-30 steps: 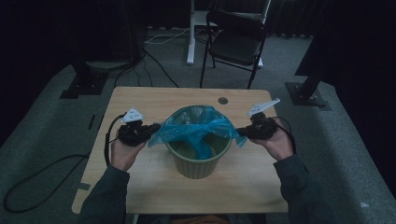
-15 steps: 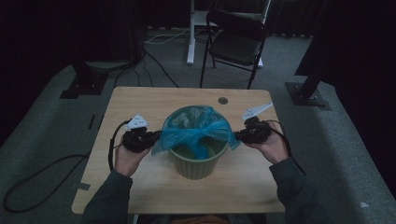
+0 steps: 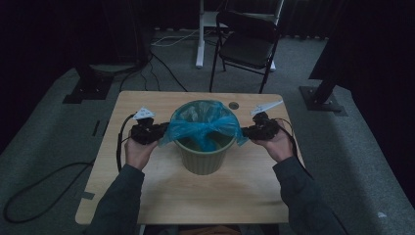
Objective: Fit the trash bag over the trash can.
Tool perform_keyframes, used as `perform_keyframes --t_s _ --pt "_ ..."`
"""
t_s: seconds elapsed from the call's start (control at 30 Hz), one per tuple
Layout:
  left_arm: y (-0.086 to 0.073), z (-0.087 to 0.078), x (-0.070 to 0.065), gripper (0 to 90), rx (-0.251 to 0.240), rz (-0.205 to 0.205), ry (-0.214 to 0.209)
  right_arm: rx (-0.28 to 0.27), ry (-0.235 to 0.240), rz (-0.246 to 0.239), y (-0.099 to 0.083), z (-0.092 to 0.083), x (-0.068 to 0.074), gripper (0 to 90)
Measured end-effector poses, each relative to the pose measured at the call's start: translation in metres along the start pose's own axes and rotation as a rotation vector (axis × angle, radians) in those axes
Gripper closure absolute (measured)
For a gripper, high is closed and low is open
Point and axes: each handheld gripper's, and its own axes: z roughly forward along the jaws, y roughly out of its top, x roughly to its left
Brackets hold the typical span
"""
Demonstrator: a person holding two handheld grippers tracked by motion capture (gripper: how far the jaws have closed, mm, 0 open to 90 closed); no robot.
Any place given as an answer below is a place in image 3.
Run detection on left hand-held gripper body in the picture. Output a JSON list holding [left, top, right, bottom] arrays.
[[130, 107, 161, 146]]

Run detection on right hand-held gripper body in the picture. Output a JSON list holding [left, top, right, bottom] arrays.
[[250, 100, 284, 141]]

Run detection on blue plastic trash bag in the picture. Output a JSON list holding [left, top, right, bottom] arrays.
[[159, 100, 250, 153]]

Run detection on green ribbed trash bin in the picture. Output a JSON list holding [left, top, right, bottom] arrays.
[[169, 99, 239, 176]]

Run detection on person's left hand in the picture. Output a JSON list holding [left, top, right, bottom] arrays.
[[124, 130, 160, 171]]

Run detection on person's right hand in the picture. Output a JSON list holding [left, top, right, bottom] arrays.
[[254, 120, 295, 164]]

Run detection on black stand with bolted base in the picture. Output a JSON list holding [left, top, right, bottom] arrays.
[[299, 77, 348, 117]]

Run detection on black stand with square base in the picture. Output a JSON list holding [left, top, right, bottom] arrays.
[[62, 63, 115, 105]]

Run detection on grey round floor plate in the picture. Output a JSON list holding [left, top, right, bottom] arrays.
[[89, 63, 136, 74]]

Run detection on black folding chair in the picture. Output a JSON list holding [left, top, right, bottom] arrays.
[[208, 10, 282, 95]]

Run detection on orange cloth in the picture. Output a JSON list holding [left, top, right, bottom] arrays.
[[178, 224, 243, 235]]

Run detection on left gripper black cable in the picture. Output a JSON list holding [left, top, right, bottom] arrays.
[[115, 113, 136, 172]]

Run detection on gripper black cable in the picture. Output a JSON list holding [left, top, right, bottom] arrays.
[[273, 117, 314, 179], [115, 113, 136, 172]]

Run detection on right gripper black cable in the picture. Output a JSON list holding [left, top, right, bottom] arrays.
[[273, 117, 314, 179]]

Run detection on thin black floor cables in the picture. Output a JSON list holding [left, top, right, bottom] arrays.
[[118, 48, 189, 93]]

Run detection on white floor cable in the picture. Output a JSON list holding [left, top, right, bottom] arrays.
[[151, 28, 200, 47]]

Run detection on thick black floor cable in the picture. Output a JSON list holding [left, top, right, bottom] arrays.
[[2, 160, 96, 224]]

